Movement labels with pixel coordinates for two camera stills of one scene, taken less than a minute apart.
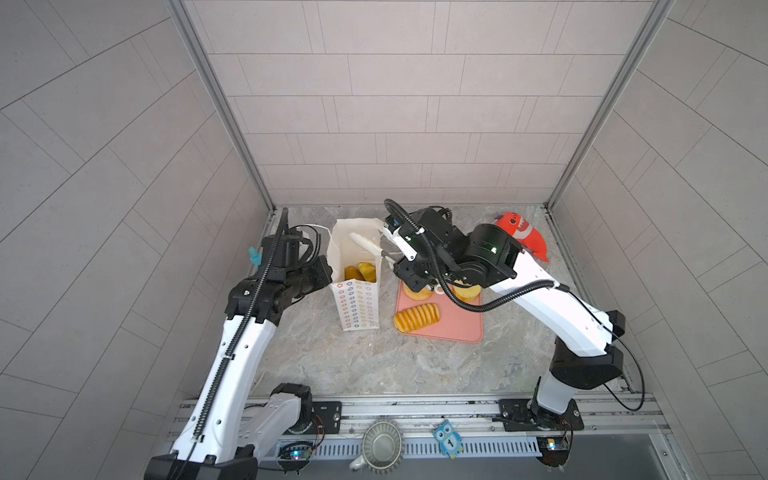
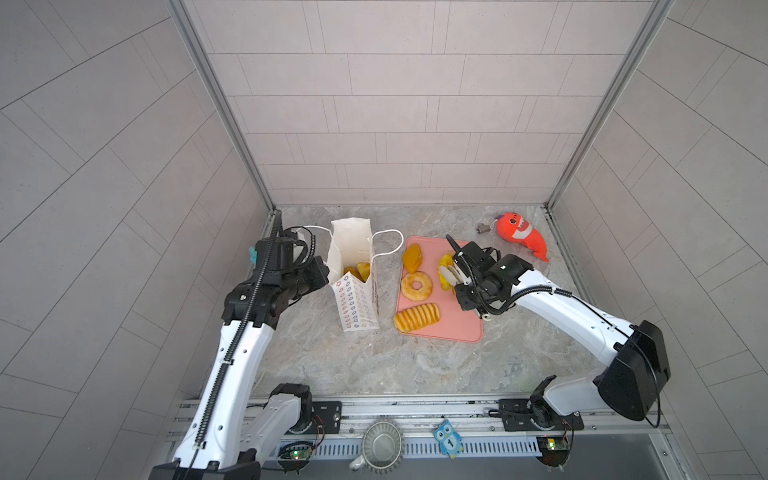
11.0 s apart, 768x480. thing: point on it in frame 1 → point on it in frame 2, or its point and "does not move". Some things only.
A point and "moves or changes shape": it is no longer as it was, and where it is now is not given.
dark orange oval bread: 368,271 moves or changes shape
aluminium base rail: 608,419 does not move
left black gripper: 321,277 does not move
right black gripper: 405,271 → 462,302
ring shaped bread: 424,294 does not move
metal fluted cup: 383,447 does not move
